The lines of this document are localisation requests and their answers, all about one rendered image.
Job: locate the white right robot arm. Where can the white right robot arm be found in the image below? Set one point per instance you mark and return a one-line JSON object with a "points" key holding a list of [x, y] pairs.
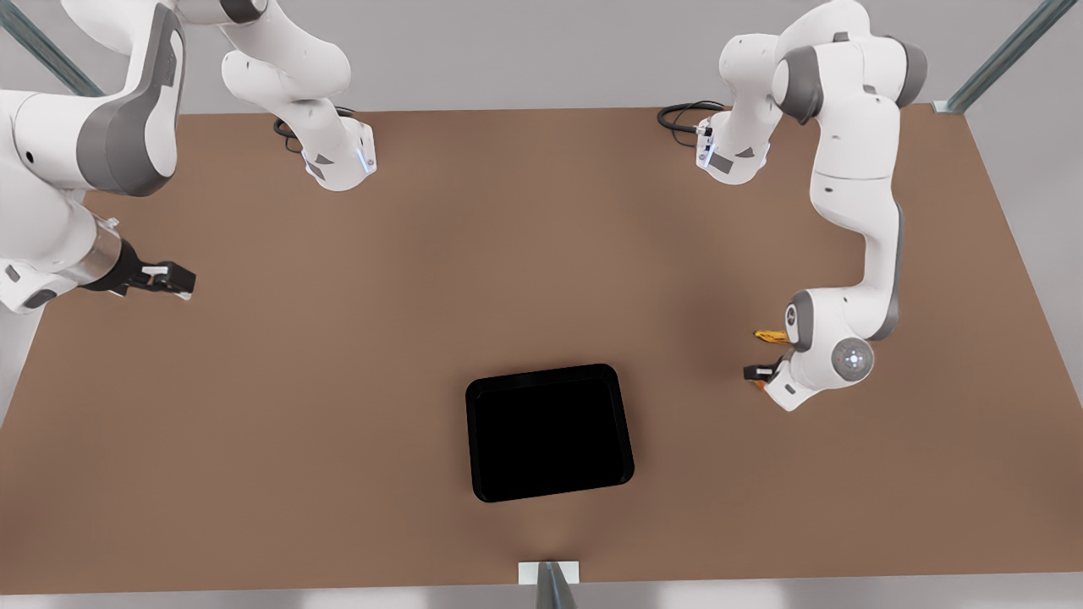
{"points": [[127, 127]]}

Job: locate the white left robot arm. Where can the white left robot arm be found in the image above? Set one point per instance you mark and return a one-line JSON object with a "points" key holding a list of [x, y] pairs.
{"points": [[854, 186]]}

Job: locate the black rectangular storage box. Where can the black rectangular storage box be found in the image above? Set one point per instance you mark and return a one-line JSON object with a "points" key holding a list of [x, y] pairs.
{"points": [[548, 433]]}

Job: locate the yellow orange fruit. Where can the yellow orange fruit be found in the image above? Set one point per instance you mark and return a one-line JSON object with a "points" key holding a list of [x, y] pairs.
{"points": [[772, 336]]}

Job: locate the silver frame post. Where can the silver frame post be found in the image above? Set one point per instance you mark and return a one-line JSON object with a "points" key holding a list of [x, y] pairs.
{"points": [[46, 51], [552, 582], [998, 57]]}

